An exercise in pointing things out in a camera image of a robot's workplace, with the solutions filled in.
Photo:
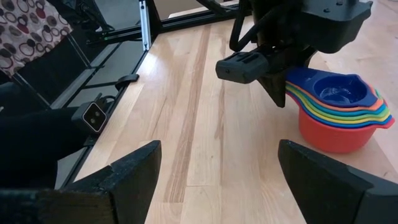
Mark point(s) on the red measuring cup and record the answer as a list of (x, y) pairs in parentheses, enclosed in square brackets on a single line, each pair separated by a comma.
[(335, 140)]

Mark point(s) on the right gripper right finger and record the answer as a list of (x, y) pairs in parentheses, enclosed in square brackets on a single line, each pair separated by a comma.
[(320, 193)]

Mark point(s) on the green measuring cup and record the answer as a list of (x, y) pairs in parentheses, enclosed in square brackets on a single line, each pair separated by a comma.
[(342, 117)]

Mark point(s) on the cyan measuring cup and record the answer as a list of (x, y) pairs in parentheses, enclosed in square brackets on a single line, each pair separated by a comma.
[(342, 113)]

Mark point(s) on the dark indigo measuring cup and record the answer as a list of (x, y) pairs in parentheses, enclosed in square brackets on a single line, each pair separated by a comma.
[(339, 90)]

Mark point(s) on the blue measuring cup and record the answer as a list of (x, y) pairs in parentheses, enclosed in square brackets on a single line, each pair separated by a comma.
[(342, 124)]

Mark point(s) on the small black camera device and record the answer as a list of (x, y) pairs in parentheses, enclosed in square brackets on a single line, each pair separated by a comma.
[(93, 116)]

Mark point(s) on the yellow measuring cup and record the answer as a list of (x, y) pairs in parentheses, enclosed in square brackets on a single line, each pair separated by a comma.
[(342, 120)]

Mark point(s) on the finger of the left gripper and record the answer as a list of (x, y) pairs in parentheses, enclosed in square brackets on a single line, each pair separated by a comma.
[(308, 60), (276, 90)]

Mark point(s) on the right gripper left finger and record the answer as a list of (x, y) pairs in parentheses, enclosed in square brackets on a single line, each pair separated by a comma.
[(136, 180)]

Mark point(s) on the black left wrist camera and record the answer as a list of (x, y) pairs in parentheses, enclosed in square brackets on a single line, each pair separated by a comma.
[(242, 67)]

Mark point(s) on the white circle-patterned fabric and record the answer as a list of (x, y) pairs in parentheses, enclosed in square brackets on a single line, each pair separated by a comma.
[(28, 28)]

